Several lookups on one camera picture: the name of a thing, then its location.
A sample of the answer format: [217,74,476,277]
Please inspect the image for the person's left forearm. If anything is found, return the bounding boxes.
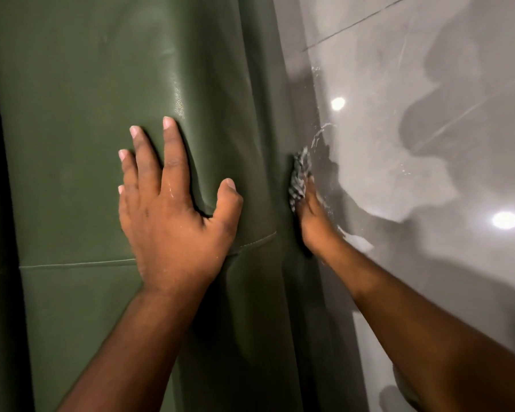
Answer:
[57,284,212,412]

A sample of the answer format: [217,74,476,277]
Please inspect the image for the person's right hand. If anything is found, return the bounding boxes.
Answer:
[295,176,342,257]

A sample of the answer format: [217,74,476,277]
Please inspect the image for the person's right forearm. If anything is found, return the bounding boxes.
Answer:
[320,236,515,412]

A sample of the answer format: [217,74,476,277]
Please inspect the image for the grey soapy scrubbing sponge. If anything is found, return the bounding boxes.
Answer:
[288,146,313,213]

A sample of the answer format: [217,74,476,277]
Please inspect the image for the green leather sofa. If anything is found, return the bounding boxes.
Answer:
[0,0,370,412]

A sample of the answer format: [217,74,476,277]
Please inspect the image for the person's left hand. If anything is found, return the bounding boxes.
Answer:
[118,116,244,295]

